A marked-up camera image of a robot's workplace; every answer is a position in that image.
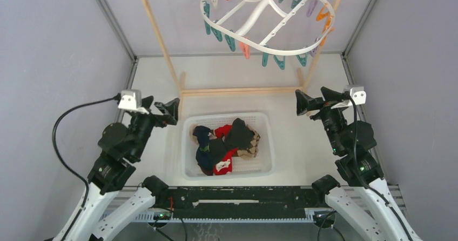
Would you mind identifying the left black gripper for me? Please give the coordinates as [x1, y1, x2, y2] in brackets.
[131, 95, 179, 159]

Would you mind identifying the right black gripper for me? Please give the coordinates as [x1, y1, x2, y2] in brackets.
[295, 86, 349, 153]

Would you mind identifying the santa pattern dark sock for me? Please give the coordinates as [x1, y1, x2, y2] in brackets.
[193, 125, 213, 169]

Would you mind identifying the black sock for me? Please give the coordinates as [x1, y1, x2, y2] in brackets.
[209, 138, 228, 165]
[224, 118, 255, 150]

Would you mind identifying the brown striped sock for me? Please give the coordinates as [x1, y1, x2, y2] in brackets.
[199, 165, 213, 176]

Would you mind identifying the argyle brown sock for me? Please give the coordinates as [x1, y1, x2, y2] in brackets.
[237, 125, 261, 160]

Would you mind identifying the red sock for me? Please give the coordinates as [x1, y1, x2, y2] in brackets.
[213, 152, 233, 175]
[213, 124, 232, 138]

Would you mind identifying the beige sock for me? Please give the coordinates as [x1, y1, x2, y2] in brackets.
[189, 124, 217, 144]

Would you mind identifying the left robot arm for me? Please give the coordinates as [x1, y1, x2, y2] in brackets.
[51, 90, 180, 240]

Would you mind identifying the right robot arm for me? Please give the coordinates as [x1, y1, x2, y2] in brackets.
[295, 85, 420, 240]

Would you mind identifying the white oval clip hanger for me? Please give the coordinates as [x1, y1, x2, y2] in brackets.
[199, 0, 336, 70]

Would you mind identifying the white plastic laundry basket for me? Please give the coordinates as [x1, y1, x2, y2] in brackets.
[181, 112, 275, 180]

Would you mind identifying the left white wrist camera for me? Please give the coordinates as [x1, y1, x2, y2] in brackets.
[117, 89, 150, 115]

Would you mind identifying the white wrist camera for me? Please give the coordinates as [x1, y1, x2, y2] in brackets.
[331, 85, 367, 109]
[117, 89, 150, 115]

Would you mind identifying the wooden drying rack frame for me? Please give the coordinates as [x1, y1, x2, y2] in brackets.
[141, 0, 341, 98]

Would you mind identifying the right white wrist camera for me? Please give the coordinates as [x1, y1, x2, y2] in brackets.
[331, 85, 367, 109]

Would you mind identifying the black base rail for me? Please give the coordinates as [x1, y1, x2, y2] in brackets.
[153, 186, 330, 220]

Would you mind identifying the white cable duct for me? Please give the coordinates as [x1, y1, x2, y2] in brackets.
[92, 210, 315, 223]

